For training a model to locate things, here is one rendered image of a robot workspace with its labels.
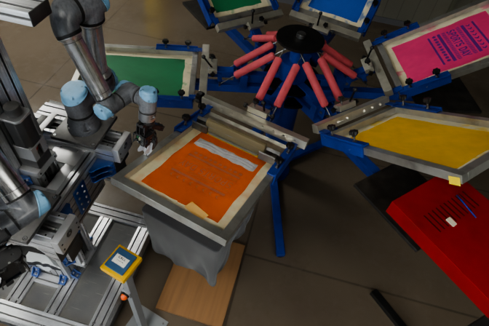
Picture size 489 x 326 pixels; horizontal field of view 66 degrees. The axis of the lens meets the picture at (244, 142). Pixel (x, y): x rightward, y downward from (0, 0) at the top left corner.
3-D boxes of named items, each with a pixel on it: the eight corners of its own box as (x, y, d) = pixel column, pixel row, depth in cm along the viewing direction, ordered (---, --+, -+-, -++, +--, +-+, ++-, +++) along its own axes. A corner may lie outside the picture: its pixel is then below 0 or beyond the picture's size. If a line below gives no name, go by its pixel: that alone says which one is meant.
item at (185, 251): (215, 289, 207) (217, 253, 176) (148, 249, 219) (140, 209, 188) (217, 284, 209) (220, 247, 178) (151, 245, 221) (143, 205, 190)
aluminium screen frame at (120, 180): (225, 247, 151) (226, 240, 149) (110, 183, 167) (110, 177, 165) (292, 154, 212) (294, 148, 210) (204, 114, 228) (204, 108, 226)
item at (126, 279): (146, 355, 229) (124, 295, 158) (118, 335, 234) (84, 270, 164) (168, 322, 242) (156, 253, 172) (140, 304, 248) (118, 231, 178)
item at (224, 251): (216, 285, 208) (220, 249, 177) (210, 281, 209) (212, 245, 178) (255, 223, 237) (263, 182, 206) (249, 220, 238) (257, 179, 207)
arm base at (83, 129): (61, 132, 176) (55, 117, 169) (78, 111, 187) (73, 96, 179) (91, 140, 175) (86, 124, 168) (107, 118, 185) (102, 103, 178)
